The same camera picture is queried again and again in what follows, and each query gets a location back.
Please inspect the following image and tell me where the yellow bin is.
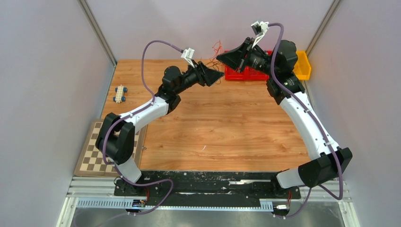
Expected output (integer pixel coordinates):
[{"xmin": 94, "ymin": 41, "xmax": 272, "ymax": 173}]
[{"xmin": 293, "ymin": 51, "xmax": 312, "ymax": 81}]

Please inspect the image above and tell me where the aluminium frame rail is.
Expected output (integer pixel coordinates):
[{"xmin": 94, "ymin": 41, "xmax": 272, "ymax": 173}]
[{"xmin": 66, "ymin": 177, "xmax": 352, "ymax": 202}]

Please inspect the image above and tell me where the toy block car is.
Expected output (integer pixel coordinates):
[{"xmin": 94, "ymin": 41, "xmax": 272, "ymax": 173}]
[{"xmin": 113, "ymin": 85, "xmax": 128, "ymax": 104}]

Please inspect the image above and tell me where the slotted cable duct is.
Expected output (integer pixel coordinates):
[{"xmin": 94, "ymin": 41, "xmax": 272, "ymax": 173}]
[{"xmin": 76, "ymin": 198, "xmax": 274, "ymax": 212}]

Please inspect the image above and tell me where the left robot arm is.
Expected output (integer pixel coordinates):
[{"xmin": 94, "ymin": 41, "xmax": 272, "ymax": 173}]
[{"xmin": 95, "ymin": 61, "xmax": 224, "ymax": 196}]

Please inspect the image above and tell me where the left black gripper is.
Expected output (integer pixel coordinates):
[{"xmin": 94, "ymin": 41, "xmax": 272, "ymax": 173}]
[{"xmin": 175, "ymin": 60, "xmax": 225, "ymax": 96}]

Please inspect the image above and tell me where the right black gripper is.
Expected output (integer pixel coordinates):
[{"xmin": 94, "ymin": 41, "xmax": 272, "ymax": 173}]
[{"xmin": 216, "ymin": 37, "xmax": 278, "ymax": 78}]

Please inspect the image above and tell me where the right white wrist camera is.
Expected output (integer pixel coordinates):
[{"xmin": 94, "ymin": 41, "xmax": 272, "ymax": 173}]
[{"xmin": 251, "ymin": 21, "xmax": 269, "ymax": 48}]

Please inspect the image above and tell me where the middle red bin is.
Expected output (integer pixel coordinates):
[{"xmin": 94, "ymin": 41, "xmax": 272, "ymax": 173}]
[{"xmin": 244, "ymin": 50, "xmax": 272, "ymax": 80}]

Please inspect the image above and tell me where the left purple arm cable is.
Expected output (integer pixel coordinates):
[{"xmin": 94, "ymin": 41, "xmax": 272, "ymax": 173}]
[{"xmin": 102, "ymin": 40, "xmax": 184, "ymax": 217}]

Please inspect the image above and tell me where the wooden chessboard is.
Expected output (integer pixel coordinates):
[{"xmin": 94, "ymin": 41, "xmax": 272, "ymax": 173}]
[{"xmin": 74, "ymin": 119, "xmax": 148, "ymax": 177}]

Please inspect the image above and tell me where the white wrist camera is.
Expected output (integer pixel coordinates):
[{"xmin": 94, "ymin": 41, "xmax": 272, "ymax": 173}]
[
  {"xmin": 181, "ymin": 47, "xmax": 195, "ymax": 68},
  {"xmin": 251, "ymin": 21, "xmax": 269, "ymax": 48}
]

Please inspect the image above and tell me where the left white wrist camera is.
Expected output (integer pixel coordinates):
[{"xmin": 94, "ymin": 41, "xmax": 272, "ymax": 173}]
[{"xmin": 181, "ymin": 47, "xmax": 195, "ymax": 68}]

